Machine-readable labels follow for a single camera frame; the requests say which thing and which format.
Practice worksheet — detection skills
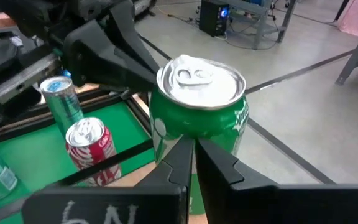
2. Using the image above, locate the green Sprite can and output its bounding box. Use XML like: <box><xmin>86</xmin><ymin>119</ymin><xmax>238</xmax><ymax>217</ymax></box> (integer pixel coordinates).
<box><xmin>149</xmin><ymin>54</ymin><xmax>250</xmax><ymax>166</ymax></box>

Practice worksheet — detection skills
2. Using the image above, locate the black computer tower blue light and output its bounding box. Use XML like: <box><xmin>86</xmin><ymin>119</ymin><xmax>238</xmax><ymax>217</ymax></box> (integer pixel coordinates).
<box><xmin>198</xmin><ymin>0</ymin><xmax>231</xmax><ymax>37</ymax></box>

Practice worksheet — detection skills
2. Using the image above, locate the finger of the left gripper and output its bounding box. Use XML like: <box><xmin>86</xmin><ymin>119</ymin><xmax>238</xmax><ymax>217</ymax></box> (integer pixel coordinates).
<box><xmin>62</xmin><ymin>20</ymin><xmax>157</xmax><ymax>93</ymax></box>
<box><xmin>109</xmin><ymin>0</ymin><xmax>161</xmax><ymax>78</ymax></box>

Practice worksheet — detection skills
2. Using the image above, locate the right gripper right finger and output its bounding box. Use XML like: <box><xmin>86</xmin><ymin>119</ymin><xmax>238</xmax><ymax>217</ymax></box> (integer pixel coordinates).
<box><xmin>196</xmin><ymin>139</ymin><xmax>358</xmax><ymax>224</ymax></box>

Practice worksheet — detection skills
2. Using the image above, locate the pink cloth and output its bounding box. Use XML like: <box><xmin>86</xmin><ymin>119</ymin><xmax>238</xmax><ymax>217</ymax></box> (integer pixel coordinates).
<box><xmin>337</xmin><ymin>0</ymin><xmax>358</xmax><ymax>37</ymax></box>

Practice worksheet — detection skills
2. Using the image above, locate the wooden shelf with black legs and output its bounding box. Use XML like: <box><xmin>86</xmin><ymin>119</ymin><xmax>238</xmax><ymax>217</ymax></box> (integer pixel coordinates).
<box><xmin>0</xmin><ymin>136</ymin><xmax>209</xmax><ymax>224</ymax></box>

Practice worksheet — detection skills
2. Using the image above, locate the red Coca-Cola can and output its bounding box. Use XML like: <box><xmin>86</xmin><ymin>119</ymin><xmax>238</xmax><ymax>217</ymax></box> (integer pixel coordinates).
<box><xmin>65</xmin><ymin>117</ymin><xmax>122</xmax><ymax>187</ymax></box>

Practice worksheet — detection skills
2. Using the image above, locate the grey metal workbench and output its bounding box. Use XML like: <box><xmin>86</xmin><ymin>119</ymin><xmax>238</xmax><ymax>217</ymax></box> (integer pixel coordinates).
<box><xmin>222</xmin><ymin>0</ymin><xmax>298</xmax><ymax>50</ymax></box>

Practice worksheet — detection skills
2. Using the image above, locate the black aluminium table frame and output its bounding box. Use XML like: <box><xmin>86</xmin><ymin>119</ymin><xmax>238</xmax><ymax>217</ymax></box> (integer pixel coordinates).
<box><xmin>0</xmin><ymin>90</ymin><xmax>154</xmax><ymax>144</ymax></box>

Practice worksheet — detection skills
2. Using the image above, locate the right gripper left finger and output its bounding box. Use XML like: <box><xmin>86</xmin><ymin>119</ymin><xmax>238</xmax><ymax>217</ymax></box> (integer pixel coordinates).
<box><xmin>22</xmin><ymin>138</ymin><xmax>195</xmax><ymax>224</ymax></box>

